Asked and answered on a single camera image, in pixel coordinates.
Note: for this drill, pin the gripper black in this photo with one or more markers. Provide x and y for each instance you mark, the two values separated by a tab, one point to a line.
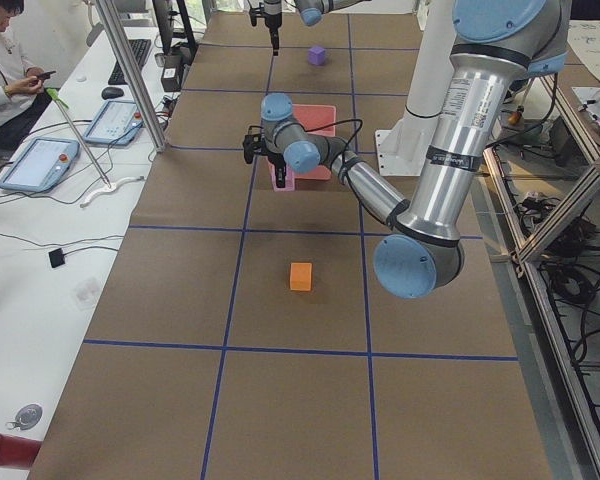
271	15
276	159

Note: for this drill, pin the pink foam block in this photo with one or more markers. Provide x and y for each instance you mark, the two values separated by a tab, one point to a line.
289	179

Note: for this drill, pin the purple foam block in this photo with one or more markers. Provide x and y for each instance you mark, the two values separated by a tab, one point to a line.
316	55

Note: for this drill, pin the orange foam block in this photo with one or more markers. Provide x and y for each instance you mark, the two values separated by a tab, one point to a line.
301	276

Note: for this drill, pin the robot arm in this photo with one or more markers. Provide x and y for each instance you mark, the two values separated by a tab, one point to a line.
496	44
311	13

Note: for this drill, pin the pink plastic bin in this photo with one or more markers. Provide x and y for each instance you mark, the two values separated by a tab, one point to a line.
301	133

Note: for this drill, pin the black box with label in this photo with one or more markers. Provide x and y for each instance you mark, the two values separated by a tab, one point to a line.
173	71

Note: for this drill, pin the far blue teach pendant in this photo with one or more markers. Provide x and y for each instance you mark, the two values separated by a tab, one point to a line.
116	123

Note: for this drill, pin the blue teach pendant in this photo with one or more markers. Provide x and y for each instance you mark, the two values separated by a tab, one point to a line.
116	123
41	165

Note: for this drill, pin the black computer mouse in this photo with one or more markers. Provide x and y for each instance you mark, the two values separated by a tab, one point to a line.
112	92

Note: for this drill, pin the metal grabber stick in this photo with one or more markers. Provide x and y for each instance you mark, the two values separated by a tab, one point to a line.
109	186

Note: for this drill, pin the clear plastic bag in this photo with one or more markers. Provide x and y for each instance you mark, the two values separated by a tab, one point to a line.
86	294

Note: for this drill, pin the black smartphone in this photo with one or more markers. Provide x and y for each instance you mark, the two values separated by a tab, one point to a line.
45	75

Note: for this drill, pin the small black square puck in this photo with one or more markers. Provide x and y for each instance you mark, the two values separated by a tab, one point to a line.
56	258

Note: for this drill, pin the near blue teach pendant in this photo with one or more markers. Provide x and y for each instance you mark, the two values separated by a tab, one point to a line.
41	165

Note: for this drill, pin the seated person white shirt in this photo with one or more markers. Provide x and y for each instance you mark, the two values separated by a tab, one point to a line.
23	98

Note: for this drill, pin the round metal disc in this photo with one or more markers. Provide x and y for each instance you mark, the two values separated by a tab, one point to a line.
28	416

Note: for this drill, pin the red cylinder bottle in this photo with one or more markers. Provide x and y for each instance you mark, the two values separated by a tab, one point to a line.
18	452

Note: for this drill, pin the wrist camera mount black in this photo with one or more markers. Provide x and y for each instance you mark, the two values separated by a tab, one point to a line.
254	144
256	13

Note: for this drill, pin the white camera pillar stand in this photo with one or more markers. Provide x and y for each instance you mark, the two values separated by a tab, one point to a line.
401	151

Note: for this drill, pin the aluminium frame post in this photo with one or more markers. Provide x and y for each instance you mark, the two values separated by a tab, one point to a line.
121	48

